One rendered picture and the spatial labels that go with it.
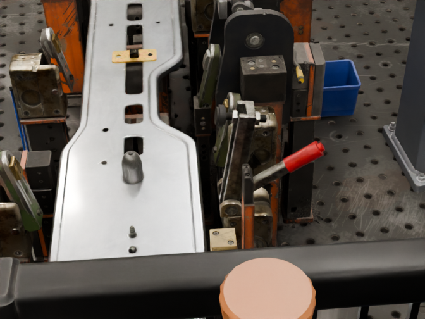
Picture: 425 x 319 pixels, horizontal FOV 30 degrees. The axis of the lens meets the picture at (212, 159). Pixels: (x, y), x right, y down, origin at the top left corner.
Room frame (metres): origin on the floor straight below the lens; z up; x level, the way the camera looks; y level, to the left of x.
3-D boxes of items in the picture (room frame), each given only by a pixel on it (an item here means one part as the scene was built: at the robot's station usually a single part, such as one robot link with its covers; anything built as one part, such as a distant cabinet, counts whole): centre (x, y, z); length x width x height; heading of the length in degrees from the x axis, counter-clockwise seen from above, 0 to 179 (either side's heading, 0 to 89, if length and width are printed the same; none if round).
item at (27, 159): (0.98, 0.30, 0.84); 0.11 x 0.08 x 0.29; 93
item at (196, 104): (1.13, 0.02, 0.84); 0.04 x 0.03 x 0.29; 3
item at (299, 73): (1.09, -0.14, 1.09); 0.10 x 0.01 x 0.01; 3
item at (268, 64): (1.05, -0.08, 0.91); 0.07 x 0.05 x 0.42; 93
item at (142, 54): (1.26, 0.14, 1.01); 0.08 x 0.04 x 0.01; 93
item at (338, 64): (1.50, -0.29, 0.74); 0.11 x 0.10 x 0.09; 3
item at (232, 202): (0.78, -0.02, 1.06); 0.03 x 0.01 x 0.03; 93
